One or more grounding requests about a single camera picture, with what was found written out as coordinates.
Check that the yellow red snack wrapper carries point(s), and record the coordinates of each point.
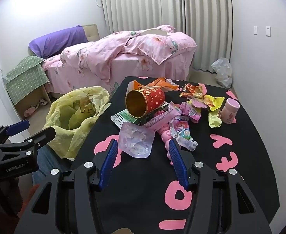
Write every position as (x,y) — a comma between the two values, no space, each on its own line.
(214,113)

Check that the cardboard box nightstand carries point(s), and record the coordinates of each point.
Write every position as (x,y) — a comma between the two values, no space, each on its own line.
(33,97)

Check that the small pink candy wrapper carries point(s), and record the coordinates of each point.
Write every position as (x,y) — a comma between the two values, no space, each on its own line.
(190,111)

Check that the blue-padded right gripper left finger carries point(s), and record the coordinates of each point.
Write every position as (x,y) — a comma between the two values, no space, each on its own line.
(90,178)

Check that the orange plastic bag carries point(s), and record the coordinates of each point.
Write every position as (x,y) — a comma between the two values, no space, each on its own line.
(164,84)

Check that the pink slippers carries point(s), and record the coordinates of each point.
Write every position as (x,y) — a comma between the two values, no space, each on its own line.
(32,109)

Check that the purple pillow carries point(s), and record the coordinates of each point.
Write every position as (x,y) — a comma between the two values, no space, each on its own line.
(53,43)

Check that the white plastic bag on floor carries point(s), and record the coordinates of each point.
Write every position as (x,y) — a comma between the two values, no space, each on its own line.
(223,69)

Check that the yellow plastic trash bag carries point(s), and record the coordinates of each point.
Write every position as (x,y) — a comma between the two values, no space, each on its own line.
(73,115)

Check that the black pink-patterned table cloth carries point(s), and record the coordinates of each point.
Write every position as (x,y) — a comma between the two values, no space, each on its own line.
(227,185)

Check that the pink snack wrapper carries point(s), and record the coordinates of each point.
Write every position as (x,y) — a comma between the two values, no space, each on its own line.
(156,123)

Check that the beige pleated curtain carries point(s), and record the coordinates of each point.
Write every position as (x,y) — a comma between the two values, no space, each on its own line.
(208,22)

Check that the white wall socket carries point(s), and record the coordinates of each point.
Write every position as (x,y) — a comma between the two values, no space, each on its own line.
(268,31)

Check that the pink caterpillar toy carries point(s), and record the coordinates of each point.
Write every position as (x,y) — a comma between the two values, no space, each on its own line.
(165,133)

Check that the cartoon girl snack packet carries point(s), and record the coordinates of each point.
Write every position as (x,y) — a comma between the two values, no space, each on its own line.
(180,131)

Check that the green checkered cloth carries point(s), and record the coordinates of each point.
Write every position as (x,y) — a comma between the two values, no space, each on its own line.
(30,65)

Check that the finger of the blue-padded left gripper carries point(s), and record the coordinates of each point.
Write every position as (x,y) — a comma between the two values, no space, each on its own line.
(11,130)
(39,137)

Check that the red gold paper cup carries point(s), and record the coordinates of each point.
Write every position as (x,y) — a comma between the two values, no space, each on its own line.
(141,102)

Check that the pink floral duvet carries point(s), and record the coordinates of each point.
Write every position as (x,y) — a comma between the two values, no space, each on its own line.
(158,44)

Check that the red gold foil wrapper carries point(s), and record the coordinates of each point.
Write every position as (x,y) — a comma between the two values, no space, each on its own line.
(192,91)

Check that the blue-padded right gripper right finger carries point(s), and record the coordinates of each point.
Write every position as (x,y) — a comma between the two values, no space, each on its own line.
(196,177)

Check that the bed with pink sheet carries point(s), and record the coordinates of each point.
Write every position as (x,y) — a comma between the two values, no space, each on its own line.
(64,78)

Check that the pink cream jar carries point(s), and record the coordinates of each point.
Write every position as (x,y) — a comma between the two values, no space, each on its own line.
(229,111)

